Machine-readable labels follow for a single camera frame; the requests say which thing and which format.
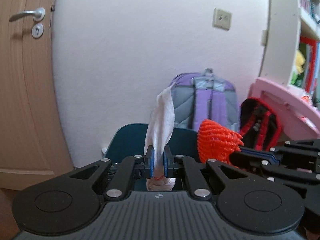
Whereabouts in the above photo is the red net mesh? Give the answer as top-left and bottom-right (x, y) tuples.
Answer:
(197, 119), (244, 164)

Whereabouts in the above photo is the red black backpack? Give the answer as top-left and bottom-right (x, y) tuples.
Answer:
(239, 97), (282, 151)

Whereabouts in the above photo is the door lock plate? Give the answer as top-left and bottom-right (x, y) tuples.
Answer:
(31, 23), (44, 39)

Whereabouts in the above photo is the door handle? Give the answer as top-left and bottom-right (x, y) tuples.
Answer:
(9, 7), (46, 22)

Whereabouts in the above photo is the wooden door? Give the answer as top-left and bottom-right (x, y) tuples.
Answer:
(1, 0), (73, 190)

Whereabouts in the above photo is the white tissue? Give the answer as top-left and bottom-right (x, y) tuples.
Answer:
(144, 86), (175, 192)

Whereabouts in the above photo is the dark green bin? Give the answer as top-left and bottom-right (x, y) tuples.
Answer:
(105, 124), (200, 163)

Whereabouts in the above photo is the wall socket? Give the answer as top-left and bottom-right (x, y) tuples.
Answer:
(213, 8), (232, 31)

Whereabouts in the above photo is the white bookshelf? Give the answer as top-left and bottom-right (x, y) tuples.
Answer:
(259, 0), (319, 93)

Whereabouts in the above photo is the purple grey backpack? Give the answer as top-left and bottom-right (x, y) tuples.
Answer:
(170, 68), (240, 132)

